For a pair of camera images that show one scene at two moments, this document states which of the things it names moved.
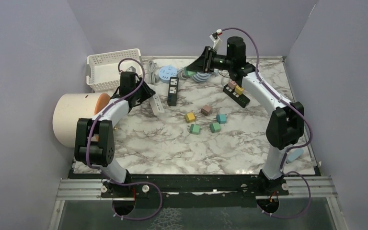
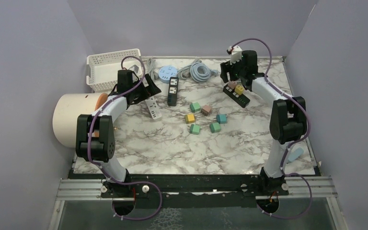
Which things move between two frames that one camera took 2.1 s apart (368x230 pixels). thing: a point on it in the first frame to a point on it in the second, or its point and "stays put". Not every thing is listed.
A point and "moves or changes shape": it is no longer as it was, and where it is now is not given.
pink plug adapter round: x=206 y=109 stays put
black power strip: x=240 y=99 stays put
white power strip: x=156 y=105 moves or changes shape
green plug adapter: x=215 y=127 stays put
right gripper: x=203 y=63 to x=226 y=67
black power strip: x=172 y=93 stays put
